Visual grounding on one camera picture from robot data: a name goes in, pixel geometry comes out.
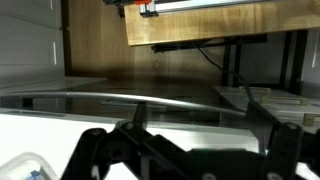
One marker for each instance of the grey aluminium rail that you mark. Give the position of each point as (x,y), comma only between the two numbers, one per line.
(200,4)

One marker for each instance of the wooden desk top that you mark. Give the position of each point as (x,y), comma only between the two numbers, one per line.
(216,23)

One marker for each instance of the curved grey metal bar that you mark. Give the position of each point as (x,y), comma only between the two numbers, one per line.
(133,97)

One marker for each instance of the black metal desk frame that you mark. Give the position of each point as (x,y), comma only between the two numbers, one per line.
(296,60)

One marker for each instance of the red and grey clamp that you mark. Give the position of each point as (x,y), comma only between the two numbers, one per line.
(146,6)

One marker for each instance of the clear plastic bowl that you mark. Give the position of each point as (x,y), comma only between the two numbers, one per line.
(20,165)

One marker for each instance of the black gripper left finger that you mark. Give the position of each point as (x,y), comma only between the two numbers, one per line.
(156,150)

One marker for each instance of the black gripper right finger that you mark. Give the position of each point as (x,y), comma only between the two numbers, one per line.
(286,146)

